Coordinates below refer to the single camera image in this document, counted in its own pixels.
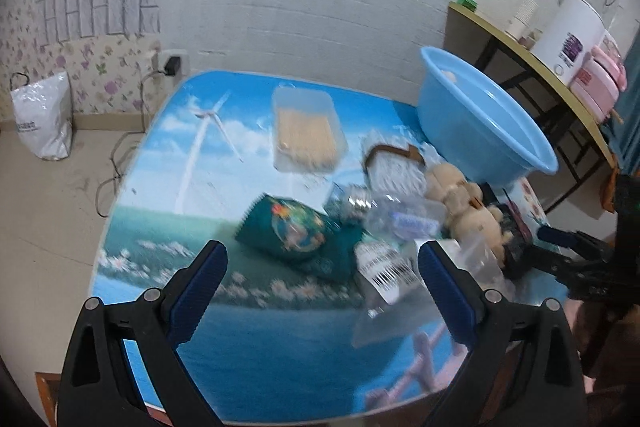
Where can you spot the small white labelled packet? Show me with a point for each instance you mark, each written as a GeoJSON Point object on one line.
{"type": "Point", "coordinates": [385, 267]}

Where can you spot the brown plush bear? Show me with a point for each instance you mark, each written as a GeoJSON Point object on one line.
{"type": "Point", "coordinates": [470, 212]}

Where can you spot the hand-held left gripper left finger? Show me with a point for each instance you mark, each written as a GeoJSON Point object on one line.
{"type": "Point", "coordinates": [197, 292]}

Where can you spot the stack of paper cups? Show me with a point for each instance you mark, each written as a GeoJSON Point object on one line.
{"type": "Point", "coordinates": [522, 14]}

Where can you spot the clear bag of toothpicks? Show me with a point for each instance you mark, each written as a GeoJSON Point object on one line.
{"type": "Point", "coordinates": [475, 257]}

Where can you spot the green snack packet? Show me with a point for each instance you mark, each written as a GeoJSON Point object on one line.
{"type": "Point", "coordinates": [290, 227]}

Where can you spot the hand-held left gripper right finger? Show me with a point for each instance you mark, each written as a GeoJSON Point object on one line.
{"type": "Point", "coordinates": [447, 292]}

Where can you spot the small green box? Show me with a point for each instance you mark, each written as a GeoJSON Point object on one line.
{"type": "Point", "coordinates": [467, 2]}

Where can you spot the clear box of wooden sticks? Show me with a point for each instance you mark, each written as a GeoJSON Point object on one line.
{"type": "Point", "coordinates": [305, 127]}

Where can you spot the white electric kettle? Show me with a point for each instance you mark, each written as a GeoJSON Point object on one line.
{"type": "Point", "coordinates": [565, 32]}

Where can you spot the scenery printed desktop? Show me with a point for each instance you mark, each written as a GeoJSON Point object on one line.
{"type": "Point", "coordinates": [200, 157]}

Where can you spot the wooden side table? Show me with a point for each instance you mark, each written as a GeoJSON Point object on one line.
{"type": "Point", "coordinates": [500, 32]}

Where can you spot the clear plastic bottle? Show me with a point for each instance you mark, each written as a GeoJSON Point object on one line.
{"type": "Point", "coordinates": [400, 219]}

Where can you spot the white plastic bag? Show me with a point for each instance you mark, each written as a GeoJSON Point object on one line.
{"type": "Point", "coordinates": [42, 117]}

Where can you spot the blue plastic basin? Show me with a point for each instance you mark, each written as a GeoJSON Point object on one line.
{"type": "Point", "coordinates": [500, 142]}

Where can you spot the pink electric cooker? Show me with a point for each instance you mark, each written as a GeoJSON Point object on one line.
{"type": "Point", "coordinates": [595, 87]}

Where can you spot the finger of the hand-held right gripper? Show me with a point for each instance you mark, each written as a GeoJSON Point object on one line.
{"type": "Point", "coordinates": [557, 235]}
{"type": "Point", "coordinates": [555, 263]}

